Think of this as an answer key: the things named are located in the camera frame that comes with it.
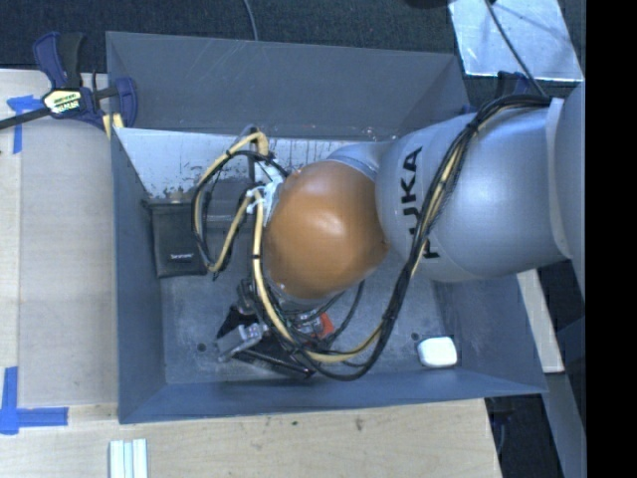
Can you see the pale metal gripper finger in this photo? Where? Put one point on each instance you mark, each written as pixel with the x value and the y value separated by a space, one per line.
pixel 234 335
pixel 238 350

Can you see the black flat pouch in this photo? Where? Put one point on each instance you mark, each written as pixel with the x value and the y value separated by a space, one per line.
pixel 174 239

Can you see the white rounded small case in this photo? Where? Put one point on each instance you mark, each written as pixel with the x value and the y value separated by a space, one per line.
pixel 437 351

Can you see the pale wood flat board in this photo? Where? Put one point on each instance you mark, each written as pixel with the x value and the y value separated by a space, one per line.
pixel 64 267

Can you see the grey metal bin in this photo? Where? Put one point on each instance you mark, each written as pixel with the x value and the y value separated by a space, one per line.
pixel 298 87

